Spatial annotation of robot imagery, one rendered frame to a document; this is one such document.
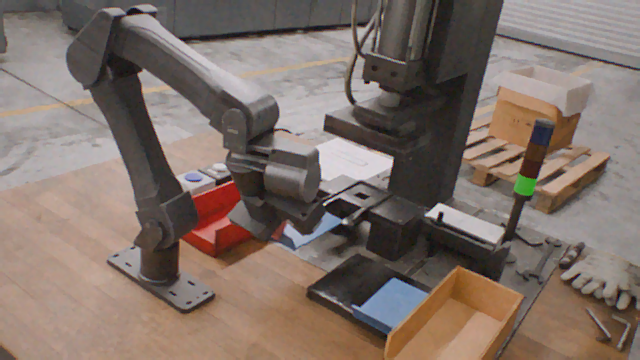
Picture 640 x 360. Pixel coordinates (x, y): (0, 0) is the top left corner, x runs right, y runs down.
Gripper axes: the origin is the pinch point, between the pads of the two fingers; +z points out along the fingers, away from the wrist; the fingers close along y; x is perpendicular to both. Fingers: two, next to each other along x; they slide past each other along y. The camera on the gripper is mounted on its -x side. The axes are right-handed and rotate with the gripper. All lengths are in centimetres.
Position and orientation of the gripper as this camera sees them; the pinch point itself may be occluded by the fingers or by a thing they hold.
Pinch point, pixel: (276, 234)
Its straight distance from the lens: 93.0
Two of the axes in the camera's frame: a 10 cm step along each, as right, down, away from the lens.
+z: 1.6, 6.1, 7.7
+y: 5.8, -6.9, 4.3
